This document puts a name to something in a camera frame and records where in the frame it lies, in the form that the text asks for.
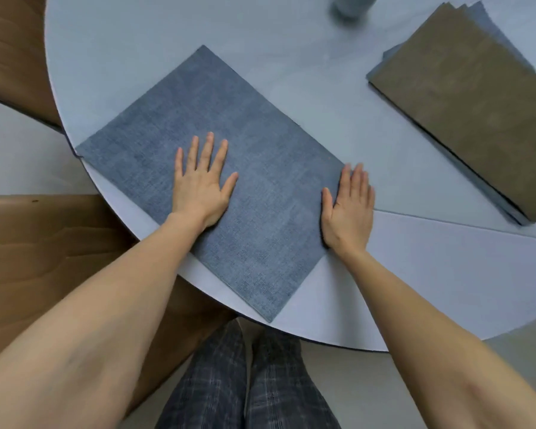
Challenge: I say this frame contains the grey cup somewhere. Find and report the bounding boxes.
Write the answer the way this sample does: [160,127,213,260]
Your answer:
[331,0,380,21]

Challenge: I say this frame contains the person's right hand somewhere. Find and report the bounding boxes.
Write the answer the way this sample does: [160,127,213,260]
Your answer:
[320,163,376,259]

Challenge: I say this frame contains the person's right forearm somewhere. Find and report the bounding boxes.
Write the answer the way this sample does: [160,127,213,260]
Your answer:
[338,245,536,429]

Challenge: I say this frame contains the dark plaid trousers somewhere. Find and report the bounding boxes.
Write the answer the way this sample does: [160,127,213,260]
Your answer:
[155,319,343,429]

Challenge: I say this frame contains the blue-grey placemat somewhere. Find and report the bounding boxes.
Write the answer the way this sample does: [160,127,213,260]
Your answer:
[366,1,536,227]

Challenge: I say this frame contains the person's left hand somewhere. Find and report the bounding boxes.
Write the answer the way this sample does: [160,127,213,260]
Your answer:
[172,131,239,231]

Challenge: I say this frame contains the person's left forearm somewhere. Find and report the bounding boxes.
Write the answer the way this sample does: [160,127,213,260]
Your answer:
[0,212,206,429]

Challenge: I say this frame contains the blue woven placemat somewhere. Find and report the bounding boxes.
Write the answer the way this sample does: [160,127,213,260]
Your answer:
[75,44,345,323]

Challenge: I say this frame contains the brown placemat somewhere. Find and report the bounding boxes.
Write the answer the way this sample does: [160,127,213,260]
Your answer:
[369,2,536,223]

